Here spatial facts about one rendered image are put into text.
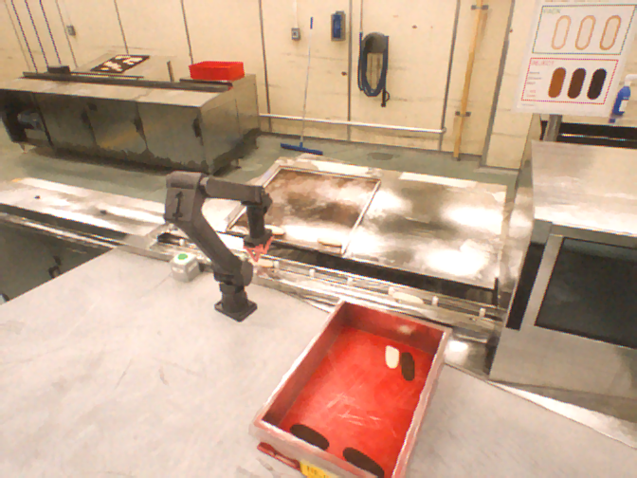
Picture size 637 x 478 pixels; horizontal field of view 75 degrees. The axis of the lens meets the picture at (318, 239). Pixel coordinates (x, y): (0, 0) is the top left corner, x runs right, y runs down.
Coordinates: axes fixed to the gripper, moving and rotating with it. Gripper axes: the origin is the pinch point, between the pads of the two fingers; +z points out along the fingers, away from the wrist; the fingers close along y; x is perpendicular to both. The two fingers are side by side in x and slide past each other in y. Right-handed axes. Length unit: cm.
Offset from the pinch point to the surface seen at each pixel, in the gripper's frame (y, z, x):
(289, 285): 8.8, 2.7, 16.1
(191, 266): 13.6, 1.2, -20.4
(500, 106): -341, 21, 70
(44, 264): 9, 27, -116
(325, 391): 41, 6, 42
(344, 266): -12.8, 6.2, 27.9
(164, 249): 7.0, 2.1, -38.2
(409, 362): 25, 5, 60
